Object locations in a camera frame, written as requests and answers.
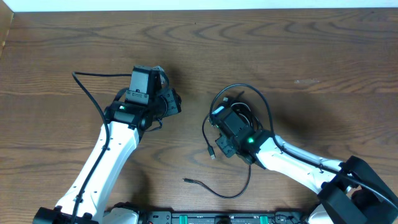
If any thin black cable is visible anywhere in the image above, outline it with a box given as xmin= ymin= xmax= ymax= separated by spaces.
xmin=201 ymin=90 xmax=265 ymax=160

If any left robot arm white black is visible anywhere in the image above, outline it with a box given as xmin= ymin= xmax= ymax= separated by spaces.
xmin=33 ymin=65 xmax=181 ymax=223

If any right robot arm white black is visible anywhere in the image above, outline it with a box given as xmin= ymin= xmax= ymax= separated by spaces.
xmin=210 ymin=106 xmax=397 ymax=223

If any left camera black cable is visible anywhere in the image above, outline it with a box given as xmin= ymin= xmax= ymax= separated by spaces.
xmin=70 ymin=71 xmax=133 ymax=224

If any camera black cable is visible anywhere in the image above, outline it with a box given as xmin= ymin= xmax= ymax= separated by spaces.
xmin=70 ymin=71 xmax=133 ymax=224
xmin=208 ymin=83 xmax=398 ymax=209

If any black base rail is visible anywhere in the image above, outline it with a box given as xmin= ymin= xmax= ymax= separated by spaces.
xmin=105 ymin=210 xmax=312 ymax=224

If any right camera black cable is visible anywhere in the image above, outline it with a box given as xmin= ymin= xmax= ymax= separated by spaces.
xmin=208 ymin=83 xmax=398 ymax=209

